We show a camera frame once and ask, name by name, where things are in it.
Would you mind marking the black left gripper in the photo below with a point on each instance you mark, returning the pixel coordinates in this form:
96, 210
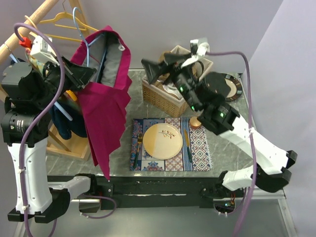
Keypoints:
80, 75

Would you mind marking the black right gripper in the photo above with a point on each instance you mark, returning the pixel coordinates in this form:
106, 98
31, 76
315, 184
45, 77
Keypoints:
153, 70

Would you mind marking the magenta pleated skirt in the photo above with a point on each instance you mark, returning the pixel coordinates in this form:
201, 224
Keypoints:
104, 100

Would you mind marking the blue wire hanger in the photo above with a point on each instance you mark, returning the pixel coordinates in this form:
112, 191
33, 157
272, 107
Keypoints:
82, 37

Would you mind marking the yellow plastic hanger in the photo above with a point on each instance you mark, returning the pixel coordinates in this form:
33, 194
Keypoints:
79, 25

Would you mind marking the brown skirt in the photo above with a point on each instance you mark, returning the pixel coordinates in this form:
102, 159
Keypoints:
168, 84

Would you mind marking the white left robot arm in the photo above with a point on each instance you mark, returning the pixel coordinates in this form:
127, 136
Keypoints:
25, 128

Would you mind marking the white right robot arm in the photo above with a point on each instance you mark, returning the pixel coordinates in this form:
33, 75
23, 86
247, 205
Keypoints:
270, 170

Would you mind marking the orange plastic hanger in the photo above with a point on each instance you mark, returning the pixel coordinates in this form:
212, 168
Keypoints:
71, 95

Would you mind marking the light blue wide hanger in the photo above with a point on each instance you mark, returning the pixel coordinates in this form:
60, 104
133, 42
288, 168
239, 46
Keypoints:
56, 104

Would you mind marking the pastel floral skirt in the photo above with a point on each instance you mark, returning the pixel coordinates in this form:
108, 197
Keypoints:
37, 65

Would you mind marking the dark denim skirt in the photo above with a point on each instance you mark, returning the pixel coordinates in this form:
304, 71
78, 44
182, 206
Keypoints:
65, 126

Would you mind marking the wicker basket with liner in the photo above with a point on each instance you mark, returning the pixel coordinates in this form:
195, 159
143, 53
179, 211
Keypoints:
168, 102

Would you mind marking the orange cup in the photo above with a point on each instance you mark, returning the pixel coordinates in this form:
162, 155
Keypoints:
194, 123

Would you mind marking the wooden clothes rack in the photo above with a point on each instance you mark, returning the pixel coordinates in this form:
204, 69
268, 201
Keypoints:
76, 147

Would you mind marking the yellow cream dinner plate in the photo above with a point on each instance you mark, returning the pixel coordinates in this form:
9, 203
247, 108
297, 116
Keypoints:
162, 141

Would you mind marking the striped rim dark plate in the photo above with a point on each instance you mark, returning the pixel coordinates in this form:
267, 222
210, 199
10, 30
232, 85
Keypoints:
235, 86

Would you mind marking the patterned placemat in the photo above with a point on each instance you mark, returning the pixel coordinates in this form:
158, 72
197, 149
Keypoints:
198, 145

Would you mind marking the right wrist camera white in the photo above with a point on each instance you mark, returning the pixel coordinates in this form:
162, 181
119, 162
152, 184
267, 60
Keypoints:
199, 48

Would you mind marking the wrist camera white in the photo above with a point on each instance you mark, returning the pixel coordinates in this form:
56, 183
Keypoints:
199, 48
39, 50

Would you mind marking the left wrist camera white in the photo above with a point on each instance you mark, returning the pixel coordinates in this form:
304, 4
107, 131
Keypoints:
39, 50

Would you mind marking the gold fork green handle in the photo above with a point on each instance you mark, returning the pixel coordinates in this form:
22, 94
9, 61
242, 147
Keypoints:
139, 143

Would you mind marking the gold knife green handle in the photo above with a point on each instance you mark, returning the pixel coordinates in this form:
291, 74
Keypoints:
188, 146

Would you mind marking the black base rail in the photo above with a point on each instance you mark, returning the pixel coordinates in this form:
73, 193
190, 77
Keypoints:
146, 192

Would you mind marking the aluminium frame rail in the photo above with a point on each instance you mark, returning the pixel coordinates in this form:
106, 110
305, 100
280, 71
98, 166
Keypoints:
265, 218

